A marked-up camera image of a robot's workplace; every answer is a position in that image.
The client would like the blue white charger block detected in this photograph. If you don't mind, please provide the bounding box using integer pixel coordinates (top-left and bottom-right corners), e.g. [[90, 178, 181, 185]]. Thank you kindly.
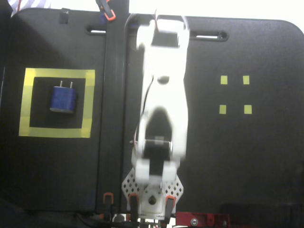
[[49, 80, 78, 114]]

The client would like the black flat strip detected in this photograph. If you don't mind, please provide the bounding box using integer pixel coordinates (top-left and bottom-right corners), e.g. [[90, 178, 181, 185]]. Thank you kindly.
[[96, 0, 131, 214]]

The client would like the yellow tape square outline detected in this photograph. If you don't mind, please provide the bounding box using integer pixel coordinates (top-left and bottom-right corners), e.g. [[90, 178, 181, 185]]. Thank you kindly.
[[18, 67, 96, 139]]

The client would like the red screw clamp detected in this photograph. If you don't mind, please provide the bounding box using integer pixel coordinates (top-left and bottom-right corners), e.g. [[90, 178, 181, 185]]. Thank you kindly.
[[177, 211, 231, 228]]

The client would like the black tape piece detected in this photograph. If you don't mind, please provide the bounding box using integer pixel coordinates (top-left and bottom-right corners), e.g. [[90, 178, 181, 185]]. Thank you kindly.
[[58, 8, 70, 25]]

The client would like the white striped cloth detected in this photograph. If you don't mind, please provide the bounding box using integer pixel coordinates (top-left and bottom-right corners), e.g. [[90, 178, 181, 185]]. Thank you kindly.
[[9, 0, 52, 17]]

